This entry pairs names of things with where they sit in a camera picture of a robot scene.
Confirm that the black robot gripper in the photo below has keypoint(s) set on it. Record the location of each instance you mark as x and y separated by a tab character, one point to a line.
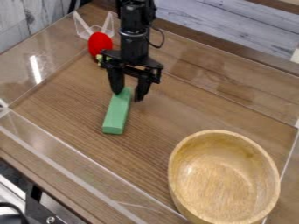
130	61

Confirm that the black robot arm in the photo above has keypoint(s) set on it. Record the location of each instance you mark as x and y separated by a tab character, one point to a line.
136	15

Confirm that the clear acrylic tray enclosure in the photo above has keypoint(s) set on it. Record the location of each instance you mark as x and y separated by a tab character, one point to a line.
109	177

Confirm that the red toy strawberry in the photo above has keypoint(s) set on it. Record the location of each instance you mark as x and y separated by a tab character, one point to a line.
98	42

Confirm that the black metal table frame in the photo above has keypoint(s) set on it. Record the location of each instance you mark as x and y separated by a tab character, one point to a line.
36	213

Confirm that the brown wooden bowl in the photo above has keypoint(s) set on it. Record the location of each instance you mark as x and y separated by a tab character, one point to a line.
223	178

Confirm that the green rectangular block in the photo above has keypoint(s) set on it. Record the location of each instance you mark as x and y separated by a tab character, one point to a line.
116	113

